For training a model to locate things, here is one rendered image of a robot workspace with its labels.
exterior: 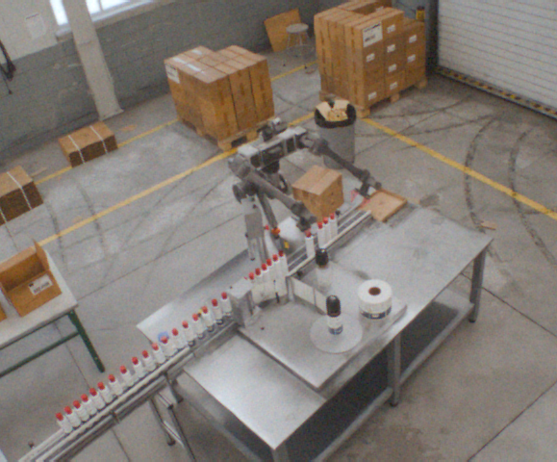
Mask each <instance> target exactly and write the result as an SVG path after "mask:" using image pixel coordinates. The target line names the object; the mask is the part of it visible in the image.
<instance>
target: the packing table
mask: <svg viewBox="0 0 557 462"><path fill-rule="evenodd" d="M44 252H45V253H46V256H47V259H48V263H49V267H50V268H51V269H50V270H51V271H52V273H53V275H54V277H55V279H56V280H57V282H58V284H59V286H60V288H61V290H62V292H63V293H62V294H60V295H58V296H56V297H54V298H52V299H51V300H50V301H48V302H46V303H45V304H43V305H41V306H40V307H38V308H37V309H35V310H34V311H33V312H31V313H30V314H28V315H26V316H24V317H23V318H21V317H19V316H18V314H17V313H16V311H15V309H14V307H13V305H12V303H11V302H10V304H9V303H8V301H7V300H6V298H5V297H4V295H3V294H2V292H1V291H0V304H1V306H2V308H3V311H4V313H5V315H6V318H5V319H4V320H2V321H0V350H2V349H3V348H5V347H8V346H10V345H11V344H13V343H15V342H17V341H20V340H22V339H24V338H25V337H27V336H29V335H31V334H33V333H35V332H37V331H38V330H40V329H41V328H42V327H44V326H46V325H48V324H50V323H52V322H54V321H56V320H58V319H61V318H63V317H65V316H68V317H69V319H70V321H71V323H72V324H73V325H75V327H76V329H77V330H76V331H74V332H73V333H71V334H69V335H68V336H66V337H64V338H63V339H61V340H58V341H56V342H54V343H53V344H51V345H49V346H47V347H45V348H44V349H42V350H40V351H38V352H36V353H34V354H33V355H32V356H30V357H26V358H24V359H22V360H21V361H20V362H18V363H16V364H15V365H13V366H11V367H9V368H8V369H7V370H5V371H1V372H0V377H2V376H4V375H8V374H10V373H11V372H13V371H15V370H17V369H19V368H20V367H22V366H23V365H25V364H26V363H28V362H32V361H34V360H36V358H38V357H40V356H41V355H43V354H45V353H46V352H48V351H50V350H52V349H53V348H55V347H57V346H61V345H63V344H64V343H66V342H68V341H70V340H71V339H73V338H74V337H76V336H78V335H80V337H81V338H82V340H83V342H84V344H85V346H86V348H87V350H88V351H89V354H90V356H91V358H92V360H93V362H94V364H95V365H96V367H97V368H98V369H99V371H101V372H104V371H105V368H104V366H103V365H102V362H101V360H100V358H99V356H98V354H97V352H96V350H95V348H94V346H93V344H92V342H91V341H90V339H89V336H88V334H87V332H86V330H85V328H84V327H83V325H82V323H81V321H80V319H79V318H78V316H77V314H76V312H75V309H76V308H78V307H79V304H78V302H77V300H76V299H75V297H74V295H73V294H72V292H71V291H70V289H69V287H68V286H67V284H66V282H65V281H64V279H63V277H62V275H61V273H60V272H59V270H58V269H57V267H56V265H55V264H54V262H53V260H52V259H51V257H50V255H49V254H48V252H47V250H44ZM9 301H10V300H9ZM10 305H11V306H12V307H11V306H10Z"/></svg>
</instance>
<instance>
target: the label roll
mask: <svg viewBox="0 0 557 462"><path fill-rule="evenodd" d="M358 304H359V312H360V314H361V315H362V316H363V317H364V318H366V319H369V320H374V321H377V320H382V319H383V318H386V317H387V316H388V315H389V314H390V313H391V312H392V288H391V286H390V285H389V284H388V283H387V282H385V281H383V280H379V279H371V280H367V281H365V282H363V283H362V284H361V285H360V287H359V289H358Z"/></svg>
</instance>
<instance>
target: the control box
mask: <svg viewBox="0 0 557 462"><path fill-rule="evenodd" d="M254 198H255V200H256V201H255V202H251V199H250V197H249V198H244V199H241V202H242V208H243V213H244V218H245V223H246V227H247V232H248V238H249V240H253V239H258V238H262V237H263V236H265V235H266V231H264V227H263V223H262V217H261V212H260V207H259V202H258V198H257V197H254ZM253 204H256V206H257V208H256V209H253Z"/></svg>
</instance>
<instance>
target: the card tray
mask: <svg viewBox="0 0 557 462"><path fill-rule="evenodd" d="M370 195H371V197H369V196H366V197H368V198H370V199H371V201H370V202H369V203H368V204H366V205H365V206H364V207H362V209H361V204H360V205H359V206H357V207H356V208H355V211H358V212H359V211H364V212H367V213H368V212H369V211H371V215H372V217H373V218H375V219H377V220H379V221H381V222H384V221H385V220H386V219H387V218H389V217H390V216H391V215H393V214H394V213H395V212H396V211H398V210H399V209H400V208H402V207H403V206H404V205H405V204H407V197H404V196H402V195H400V194H397V193H395V192H391V191H389V190H386V189H384V188H381V189H380V190H379V191H374V192H373V193H371V194H370Z"/></svg>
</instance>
